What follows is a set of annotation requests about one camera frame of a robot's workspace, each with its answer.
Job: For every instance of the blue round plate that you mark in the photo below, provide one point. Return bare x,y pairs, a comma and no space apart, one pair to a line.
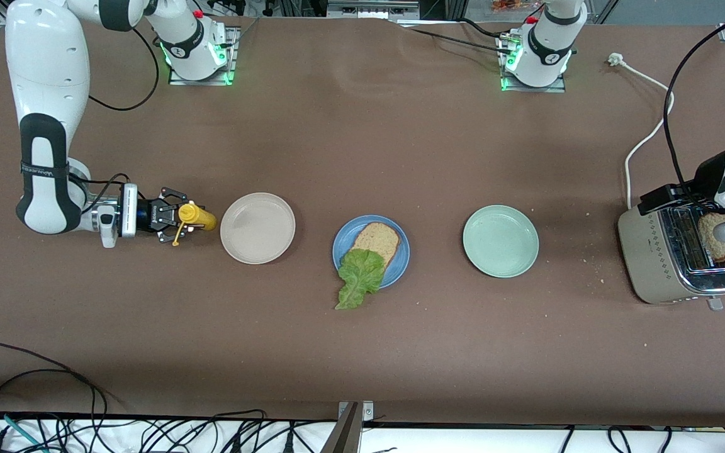
401,264

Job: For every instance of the grey metal rack part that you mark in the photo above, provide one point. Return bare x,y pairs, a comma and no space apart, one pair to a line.
372,9

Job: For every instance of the beige round plate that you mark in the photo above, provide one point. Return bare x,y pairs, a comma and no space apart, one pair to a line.
257,228

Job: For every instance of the orange patterned object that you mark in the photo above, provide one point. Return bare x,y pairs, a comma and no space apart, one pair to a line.
507,5

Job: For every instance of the brown toast bread slice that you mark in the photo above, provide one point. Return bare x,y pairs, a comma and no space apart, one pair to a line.
382,239
721,251

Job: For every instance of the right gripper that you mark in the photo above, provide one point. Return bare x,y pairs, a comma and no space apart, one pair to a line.
145,215

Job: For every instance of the pale green round plate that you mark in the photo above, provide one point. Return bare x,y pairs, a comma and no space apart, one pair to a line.
501,242

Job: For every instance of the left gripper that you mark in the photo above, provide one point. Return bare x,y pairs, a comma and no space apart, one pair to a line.
707,172

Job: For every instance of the beige and chrome toaster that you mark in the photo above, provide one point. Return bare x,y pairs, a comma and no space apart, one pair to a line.
652,270

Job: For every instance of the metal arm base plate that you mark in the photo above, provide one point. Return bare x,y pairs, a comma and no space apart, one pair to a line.
526,89
199,82

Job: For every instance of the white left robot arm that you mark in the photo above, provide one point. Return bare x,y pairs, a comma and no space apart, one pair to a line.
548,50

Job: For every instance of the yellow mustard squeeze bottle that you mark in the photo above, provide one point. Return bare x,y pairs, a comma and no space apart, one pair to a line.
202,219

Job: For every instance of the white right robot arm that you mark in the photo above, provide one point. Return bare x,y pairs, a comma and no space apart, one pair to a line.
48,63

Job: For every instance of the grey metal table bracket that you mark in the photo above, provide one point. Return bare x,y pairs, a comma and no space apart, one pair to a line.
347,434

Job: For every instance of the green lettuce leaf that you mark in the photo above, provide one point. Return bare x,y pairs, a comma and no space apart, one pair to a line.
359,274

